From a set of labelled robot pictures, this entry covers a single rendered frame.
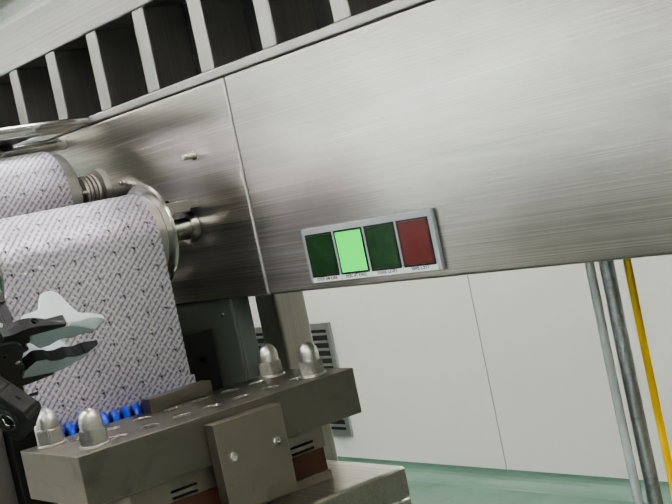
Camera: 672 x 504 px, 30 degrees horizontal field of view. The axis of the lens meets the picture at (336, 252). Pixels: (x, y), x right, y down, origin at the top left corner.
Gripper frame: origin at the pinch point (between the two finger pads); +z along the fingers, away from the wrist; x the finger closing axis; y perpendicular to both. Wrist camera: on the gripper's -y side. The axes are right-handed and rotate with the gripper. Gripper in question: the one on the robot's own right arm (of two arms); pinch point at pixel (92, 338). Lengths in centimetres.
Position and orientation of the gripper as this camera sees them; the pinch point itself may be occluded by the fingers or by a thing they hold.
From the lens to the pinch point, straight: 141.8
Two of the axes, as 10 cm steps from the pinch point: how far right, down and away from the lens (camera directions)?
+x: -3.0, 6.9, 6.5
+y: -5.0, -7.0, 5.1
